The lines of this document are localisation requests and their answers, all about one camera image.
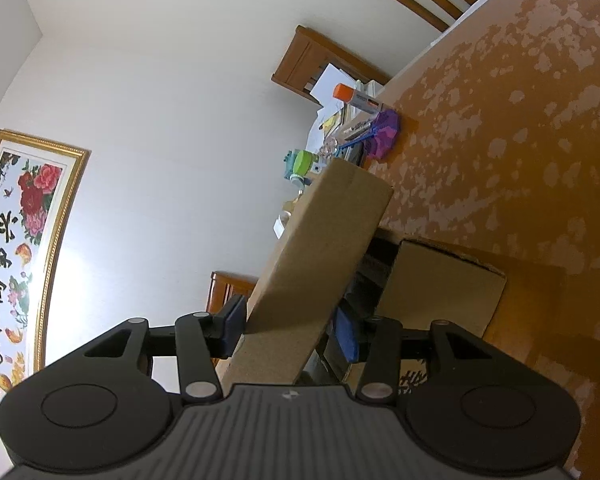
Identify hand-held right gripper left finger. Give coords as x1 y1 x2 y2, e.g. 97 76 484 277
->
82 295 246 403

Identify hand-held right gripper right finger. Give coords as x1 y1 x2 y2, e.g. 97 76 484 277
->
332 306 498 403

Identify brown cardboard box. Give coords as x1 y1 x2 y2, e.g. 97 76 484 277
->
215 159 509 398

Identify green round cap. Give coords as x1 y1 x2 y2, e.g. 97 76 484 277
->
282 149 327 187

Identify pile of colourful stationery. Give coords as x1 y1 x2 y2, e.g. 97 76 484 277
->
280 110 381 191

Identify purple plastic object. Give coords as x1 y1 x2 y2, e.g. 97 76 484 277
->
361 109 402 162

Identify gold framed flower picture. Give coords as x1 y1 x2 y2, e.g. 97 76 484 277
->
0 129 92 417

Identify orange capped glue tube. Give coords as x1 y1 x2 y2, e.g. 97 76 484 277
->
332 82 384 114

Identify stack of white papers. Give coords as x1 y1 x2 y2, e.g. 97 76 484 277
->
305 62 381 153

